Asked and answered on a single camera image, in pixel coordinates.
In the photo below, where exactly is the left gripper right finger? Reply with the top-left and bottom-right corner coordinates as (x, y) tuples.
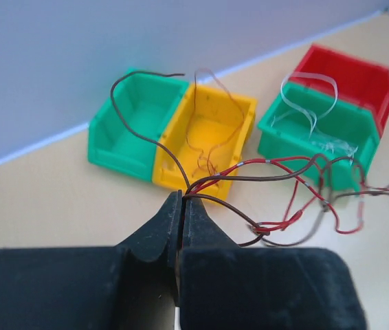
(178, 198), (367, 329)

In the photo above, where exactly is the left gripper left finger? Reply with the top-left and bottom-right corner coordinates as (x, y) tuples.
(0, 192), (182, 329)

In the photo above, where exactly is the brown wire bundle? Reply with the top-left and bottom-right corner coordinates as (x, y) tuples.
(184, 154), (389, 248)

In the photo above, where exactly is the red wire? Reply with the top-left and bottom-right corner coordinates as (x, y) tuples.
(184, 67), (245, 176)

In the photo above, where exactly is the white wire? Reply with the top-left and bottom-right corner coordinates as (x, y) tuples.
(271, 71), (359, 155)

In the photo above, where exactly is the yellow bin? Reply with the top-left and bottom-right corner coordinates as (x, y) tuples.
(152, 84), (257, 190)

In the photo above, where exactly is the near green bin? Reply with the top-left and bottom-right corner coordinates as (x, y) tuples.
(258, 82), (380, 190)

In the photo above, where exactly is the red bin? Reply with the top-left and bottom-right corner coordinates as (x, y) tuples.
(294, 43), (389, 135)

